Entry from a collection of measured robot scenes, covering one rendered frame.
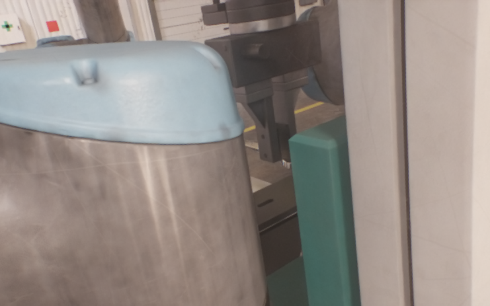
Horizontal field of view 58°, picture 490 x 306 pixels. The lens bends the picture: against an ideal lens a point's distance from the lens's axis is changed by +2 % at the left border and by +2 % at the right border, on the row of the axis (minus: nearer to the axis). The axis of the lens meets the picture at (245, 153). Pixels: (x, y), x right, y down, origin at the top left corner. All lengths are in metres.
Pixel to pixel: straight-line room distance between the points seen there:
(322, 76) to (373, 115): 0.44
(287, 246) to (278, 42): 0.38
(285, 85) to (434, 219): 0.34
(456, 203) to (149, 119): 0.13
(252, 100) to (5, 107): 0.31
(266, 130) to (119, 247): 0.32
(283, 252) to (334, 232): 0.51
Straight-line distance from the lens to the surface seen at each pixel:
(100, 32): 1.00
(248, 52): 0.45
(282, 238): 0.73
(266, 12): 0.47
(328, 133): 0.24
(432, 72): 0.18
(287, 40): 0.50
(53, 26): 9.81
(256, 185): 1.35
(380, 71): 0.19
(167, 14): 10.65
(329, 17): 0.65
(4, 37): 9.47
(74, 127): 0.20
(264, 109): 0.50
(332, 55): 0.62
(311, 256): 0.27
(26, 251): 0.22
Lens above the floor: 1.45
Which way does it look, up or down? 19 degrees down
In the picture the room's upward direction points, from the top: 9 degrees counter-clockwise
